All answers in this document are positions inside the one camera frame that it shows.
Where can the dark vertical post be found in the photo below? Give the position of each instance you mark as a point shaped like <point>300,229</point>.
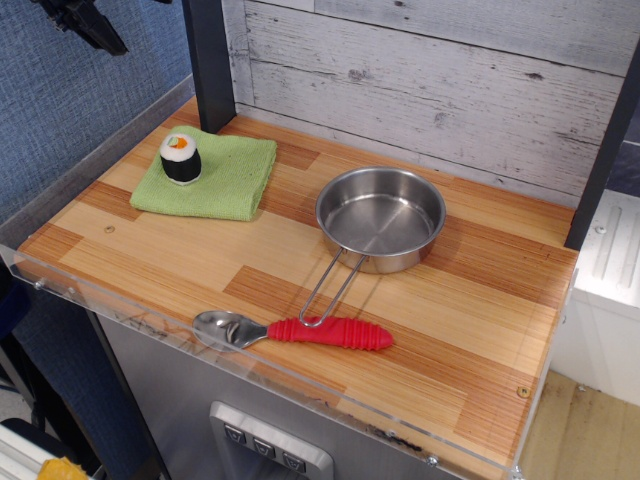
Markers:
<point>211,69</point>
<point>613,138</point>

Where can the dark left vertical post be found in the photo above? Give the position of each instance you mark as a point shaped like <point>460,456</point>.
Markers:
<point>211,69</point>

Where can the dark right vertical post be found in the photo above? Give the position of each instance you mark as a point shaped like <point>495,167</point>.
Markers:
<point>613,138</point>

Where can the clear acrylic front guard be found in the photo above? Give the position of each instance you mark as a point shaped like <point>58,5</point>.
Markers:
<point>472,327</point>

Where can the silver button control panel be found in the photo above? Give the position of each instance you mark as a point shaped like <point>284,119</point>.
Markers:
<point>269,442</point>

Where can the yellow object bottom left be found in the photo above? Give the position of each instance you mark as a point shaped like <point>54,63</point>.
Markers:
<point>61,469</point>

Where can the white aluminium frame block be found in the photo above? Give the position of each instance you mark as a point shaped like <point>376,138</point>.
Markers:
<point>597,342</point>

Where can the stainless steel cabinet front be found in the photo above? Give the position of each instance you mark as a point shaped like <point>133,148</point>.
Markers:
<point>175,388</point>

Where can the green folded cloth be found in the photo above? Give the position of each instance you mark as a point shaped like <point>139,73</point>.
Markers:
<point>235,172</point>

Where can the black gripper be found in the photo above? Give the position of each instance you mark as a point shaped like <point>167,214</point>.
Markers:
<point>90,24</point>

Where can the red handled metal spoon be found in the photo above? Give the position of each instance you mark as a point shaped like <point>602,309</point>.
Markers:
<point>224,331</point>

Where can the stainless steel pan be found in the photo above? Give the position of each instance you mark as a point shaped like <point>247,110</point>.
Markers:
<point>378,220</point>

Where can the toy sushi roll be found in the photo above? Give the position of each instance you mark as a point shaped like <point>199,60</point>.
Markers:
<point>180,158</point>

